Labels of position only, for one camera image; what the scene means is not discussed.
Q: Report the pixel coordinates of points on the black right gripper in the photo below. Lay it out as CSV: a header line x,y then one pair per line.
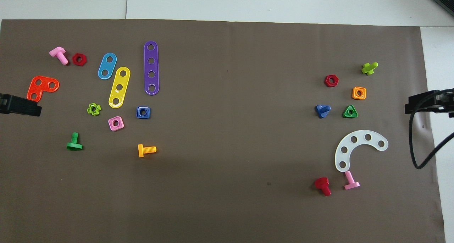
x,y
447,101

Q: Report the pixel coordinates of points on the green triangular plastic nut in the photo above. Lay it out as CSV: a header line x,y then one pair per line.
x,y
345,115

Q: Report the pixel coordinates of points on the lime green cross nut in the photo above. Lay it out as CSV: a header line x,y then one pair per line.
x,y
98,109

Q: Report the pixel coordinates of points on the pink square plastic nut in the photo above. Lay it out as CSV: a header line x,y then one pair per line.
x,y
120,123

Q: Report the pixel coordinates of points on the red plastic screw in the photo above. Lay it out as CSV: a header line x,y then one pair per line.
x,y
321,182

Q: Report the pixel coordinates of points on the blue two-hole plastic strip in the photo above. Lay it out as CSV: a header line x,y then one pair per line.
x,y
107,66

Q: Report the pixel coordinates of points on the yellow three-hole plastic strip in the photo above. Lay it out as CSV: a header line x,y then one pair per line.
x,y
121,80

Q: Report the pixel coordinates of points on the blue square plastic nut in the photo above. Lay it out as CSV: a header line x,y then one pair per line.
x,y
147,112

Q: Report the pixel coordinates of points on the orange plastic screw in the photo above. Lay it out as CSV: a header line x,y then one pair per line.
x,y
140,150

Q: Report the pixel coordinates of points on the purple four-hole plastic strip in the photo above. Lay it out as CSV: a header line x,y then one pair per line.
x,y
151,67

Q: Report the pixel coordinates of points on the orange three-hole angled plate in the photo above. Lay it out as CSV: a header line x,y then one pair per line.
x,y
45,83

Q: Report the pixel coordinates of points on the orange square plastic nut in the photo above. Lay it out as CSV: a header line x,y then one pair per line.
x,y
354,96

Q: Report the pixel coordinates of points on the pink plastic screw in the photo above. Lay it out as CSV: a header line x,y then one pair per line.
x,y
352,185
56,52

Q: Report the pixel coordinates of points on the brown table mat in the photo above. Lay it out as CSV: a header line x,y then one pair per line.
x,y
227,200

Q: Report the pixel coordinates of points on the red hexagonal plastic nut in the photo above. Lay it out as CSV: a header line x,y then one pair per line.
x,y
335,82
74,58

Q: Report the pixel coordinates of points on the lime green cross-head screw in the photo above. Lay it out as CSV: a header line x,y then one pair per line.
x,y
369,68

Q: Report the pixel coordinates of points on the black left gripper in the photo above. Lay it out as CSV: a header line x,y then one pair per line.
x,y
4,104

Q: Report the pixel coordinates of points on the white curved five-hole plate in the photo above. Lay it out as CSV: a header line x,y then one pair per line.
x,y
361,137

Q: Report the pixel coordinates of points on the blue triangle-head plastic screw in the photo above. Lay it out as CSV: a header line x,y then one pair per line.
x,y
322,111

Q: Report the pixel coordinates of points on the green plastic screw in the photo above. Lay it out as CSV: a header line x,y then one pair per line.
x,y
74,146

